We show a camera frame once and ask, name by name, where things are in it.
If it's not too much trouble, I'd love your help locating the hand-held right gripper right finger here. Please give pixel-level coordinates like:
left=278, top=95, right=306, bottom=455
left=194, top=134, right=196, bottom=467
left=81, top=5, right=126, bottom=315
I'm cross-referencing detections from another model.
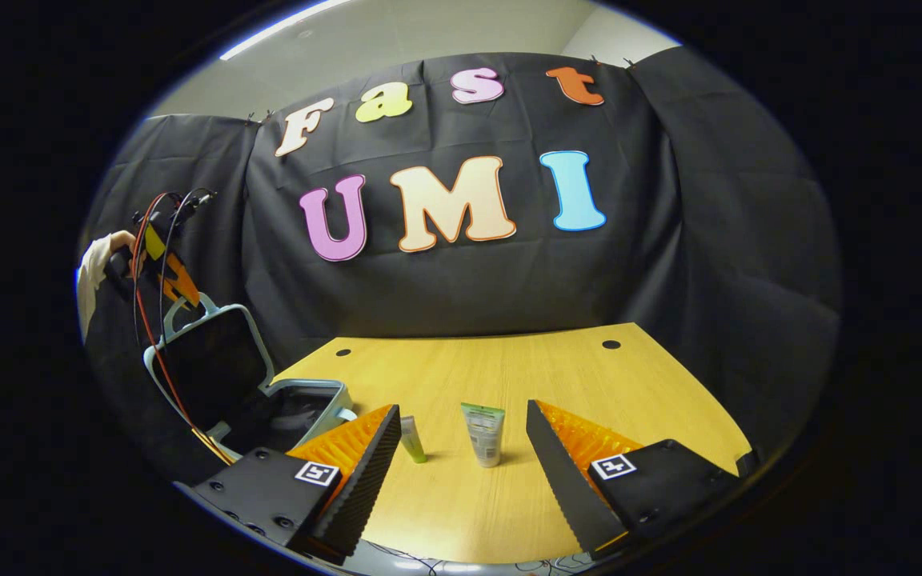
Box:
left=525, top=398, right=758, bottom=561

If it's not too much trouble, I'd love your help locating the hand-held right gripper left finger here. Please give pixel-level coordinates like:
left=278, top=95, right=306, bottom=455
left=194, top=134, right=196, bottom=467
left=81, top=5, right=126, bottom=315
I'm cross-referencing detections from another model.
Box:
left=189, top=404, right=403, bottom=561

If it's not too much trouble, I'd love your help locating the small green skin care tube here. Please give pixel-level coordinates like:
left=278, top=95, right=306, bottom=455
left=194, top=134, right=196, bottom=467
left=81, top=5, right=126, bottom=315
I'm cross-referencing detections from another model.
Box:
left=399, top=415, right=428, bottom=465

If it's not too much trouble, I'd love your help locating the white green skin care tube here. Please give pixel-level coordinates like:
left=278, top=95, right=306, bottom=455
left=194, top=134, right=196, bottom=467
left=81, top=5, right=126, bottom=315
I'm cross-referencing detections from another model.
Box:
left=461, top=402, right=506, bottom=468

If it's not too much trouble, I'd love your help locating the black backdrop cloth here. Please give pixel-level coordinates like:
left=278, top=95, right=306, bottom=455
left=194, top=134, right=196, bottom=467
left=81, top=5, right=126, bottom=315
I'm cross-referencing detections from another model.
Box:
left=81, top=46, right=842, bottom=481

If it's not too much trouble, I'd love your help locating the red gripper cable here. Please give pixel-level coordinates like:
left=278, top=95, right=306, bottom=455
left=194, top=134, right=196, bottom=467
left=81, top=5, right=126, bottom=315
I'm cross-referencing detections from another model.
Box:
left=130, top=192, right=236, bottom=466

